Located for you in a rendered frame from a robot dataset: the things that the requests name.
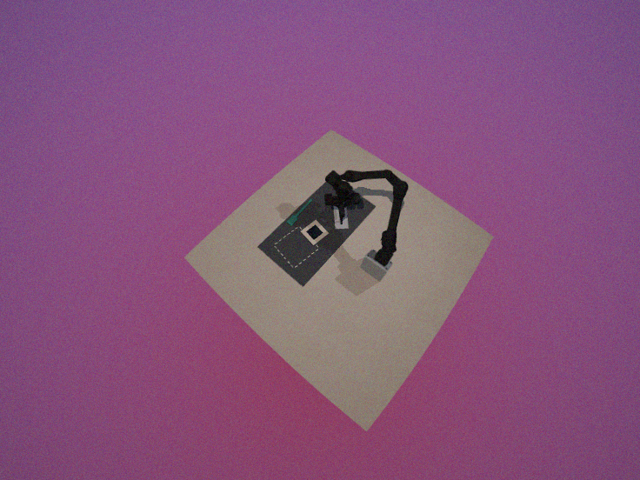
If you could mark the beige square tile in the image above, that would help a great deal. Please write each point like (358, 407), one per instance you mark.
(314, 232)

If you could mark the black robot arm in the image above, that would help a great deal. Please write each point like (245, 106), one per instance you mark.
(389, 237)

